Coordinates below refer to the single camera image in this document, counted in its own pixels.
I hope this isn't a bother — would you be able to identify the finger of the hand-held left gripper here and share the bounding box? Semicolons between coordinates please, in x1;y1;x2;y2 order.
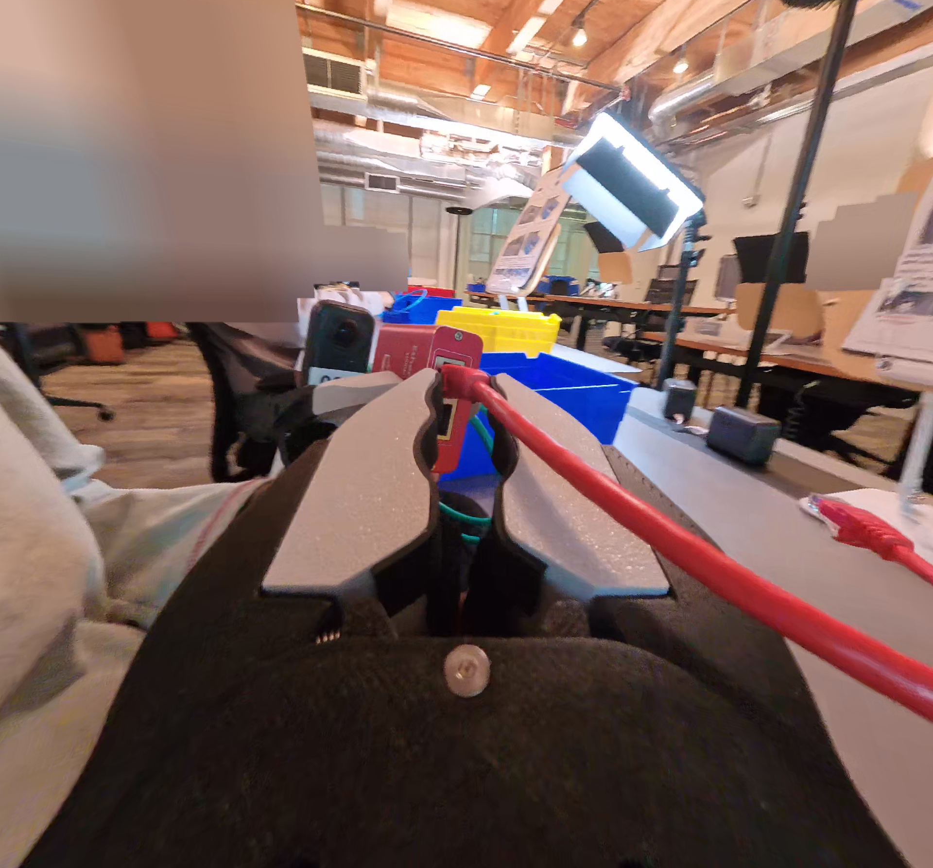
312;371;402;428

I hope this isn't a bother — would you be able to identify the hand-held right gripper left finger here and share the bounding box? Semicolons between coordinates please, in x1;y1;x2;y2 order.
261;369;443;599

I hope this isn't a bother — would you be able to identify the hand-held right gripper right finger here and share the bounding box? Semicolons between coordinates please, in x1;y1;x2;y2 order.
496;372;672;598

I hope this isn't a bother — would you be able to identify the red network switch box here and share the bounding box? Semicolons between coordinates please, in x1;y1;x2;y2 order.
372;323;484;475

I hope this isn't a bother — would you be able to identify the red ethernet cable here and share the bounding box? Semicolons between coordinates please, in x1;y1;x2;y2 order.
439;364;933;722

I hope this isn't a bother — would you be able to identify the green ethernet cable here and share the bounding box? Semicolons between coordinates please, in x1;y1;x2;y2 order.
439;407;504;547

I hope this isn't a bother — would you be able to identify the blue plastic bin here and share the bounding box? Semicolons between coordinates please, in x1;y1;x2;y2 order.
441;350;637;481
380;287;465;327

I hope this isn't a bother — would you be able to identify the yellow plastic bin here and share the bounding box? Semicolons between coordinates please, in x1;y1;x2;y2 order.
436;305;563;360

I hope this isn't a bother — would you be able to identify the grey power adapter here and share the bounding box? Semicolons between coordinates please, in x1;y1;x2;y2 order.
706;405;783;467
662;377;699;424

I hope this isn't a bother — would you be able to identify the instruction board on white stand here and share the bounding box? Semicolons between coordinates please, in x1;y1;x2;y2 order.
483;167;574;313
798;179;933;544

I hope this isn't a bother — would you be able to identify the light panel on stand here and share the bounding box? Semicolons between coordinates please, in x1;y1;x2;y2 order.
560;112;711;391

